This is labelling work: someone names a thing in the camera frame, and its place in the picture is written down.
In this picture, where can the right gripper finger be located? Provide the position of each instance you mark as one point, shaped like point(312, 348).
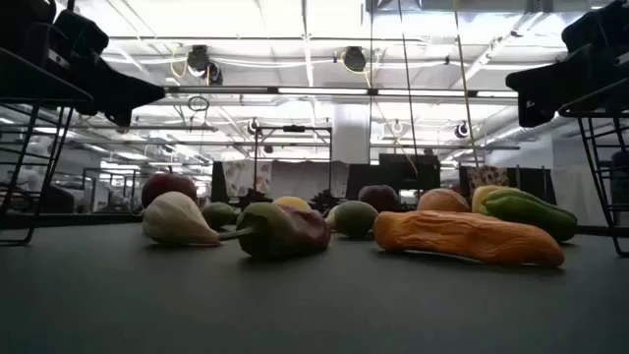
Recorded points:
point(536, 114)
point(550, 78)

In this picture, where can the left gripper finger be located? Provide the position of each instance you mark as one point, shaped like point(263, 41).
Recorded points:
point(122, 117)
point(123, 91)

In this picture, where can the red apple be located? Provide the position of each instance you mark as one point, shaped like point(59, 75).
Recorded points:
point(169, 187)

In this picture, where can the yellow bell pepper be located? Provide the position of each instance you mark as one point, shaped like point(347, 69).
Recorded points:
point(481, 196)

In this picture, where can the green bell pepper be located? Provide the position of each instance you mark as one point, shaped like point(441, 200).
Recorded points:
point(528, 214)

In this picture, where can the orange sweet potato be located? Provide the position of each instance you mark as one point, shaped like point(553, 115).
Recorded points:
point(442, 200)

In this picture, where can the green cucumber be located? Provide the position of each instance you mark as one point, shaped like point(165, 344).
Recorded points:
point(217, 214)

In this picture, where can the long orange pepper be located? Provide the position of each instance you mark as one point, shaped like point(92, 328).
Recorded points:
point(467, 238)

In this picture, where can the yellow lemon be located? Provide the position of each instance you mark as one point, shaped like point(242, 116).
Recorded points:
point(292, 201)

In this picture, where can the red chili pepper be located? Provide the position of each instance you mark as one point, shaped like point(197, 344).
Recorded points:
point(290, 233)

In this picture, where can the green lime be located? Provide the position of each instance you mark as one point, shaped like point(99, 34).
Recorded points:
point(355, 218)

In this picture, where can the patterned cloth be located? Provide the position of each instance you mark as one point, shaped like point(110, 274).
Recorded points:
point(491, 176)

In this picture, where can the black background monitor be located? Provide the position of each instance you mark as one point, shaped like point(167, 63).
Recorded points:
point(408, 172)

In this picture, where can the white cloth backdrop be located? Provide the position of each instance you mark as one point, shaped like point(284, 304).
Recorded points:
point(300, 179)

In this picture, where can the LED light bar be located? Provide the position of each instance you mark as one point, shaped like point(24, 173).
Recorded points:
point(319, 91)

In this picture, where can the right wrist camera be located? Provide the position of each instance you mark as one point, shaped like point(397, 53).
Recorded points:
point(594, 29)

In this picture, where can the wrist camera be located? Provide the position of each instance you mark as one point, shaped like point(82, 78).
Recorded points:
point(81, 32)
point(594, 29)

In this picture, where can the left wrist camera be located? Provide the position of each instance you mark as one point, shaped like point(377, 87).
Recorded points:
point(81, 32)

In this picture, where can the black background frame rig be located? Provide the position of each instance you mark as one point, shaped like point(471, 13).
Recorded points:
point(293, 129)

